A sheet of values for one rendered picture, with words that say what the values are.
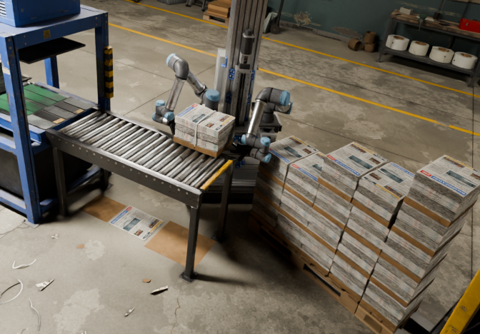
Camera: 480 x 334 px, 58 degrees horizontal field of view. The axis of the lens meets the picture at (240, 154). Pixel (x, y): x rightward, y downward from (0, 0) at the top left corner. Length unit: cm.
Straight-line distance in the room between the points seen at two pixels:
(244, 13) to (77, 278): 237
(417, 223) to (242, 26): 200
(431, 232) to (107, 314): 213
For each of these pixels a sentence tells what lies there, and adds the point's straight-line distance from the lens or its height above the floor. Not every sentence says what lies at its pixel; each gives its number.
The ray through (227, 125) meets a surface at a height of 102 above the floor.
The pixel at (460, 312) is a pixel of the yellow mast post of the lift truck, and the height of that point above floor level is 78.
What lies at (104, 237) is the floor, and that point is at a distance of 371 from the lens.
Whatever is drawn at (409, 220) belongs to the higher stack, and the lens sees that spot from 281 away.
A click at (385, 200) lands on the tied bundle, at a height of 101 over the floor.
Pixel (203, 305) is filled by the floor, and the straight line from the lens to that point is 324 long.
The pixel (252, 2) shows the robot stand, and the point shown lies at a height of 177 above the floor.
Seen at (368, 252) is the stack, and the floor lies 57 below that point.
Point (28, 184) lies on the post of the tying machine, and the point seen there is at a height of 41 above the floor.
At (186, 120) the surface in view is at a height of 103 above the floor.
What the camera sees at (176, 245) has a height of 0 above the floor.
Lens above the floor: 254
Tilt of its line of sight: 32 degrees down
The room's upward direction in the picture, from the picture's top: 9 degrees clockwise
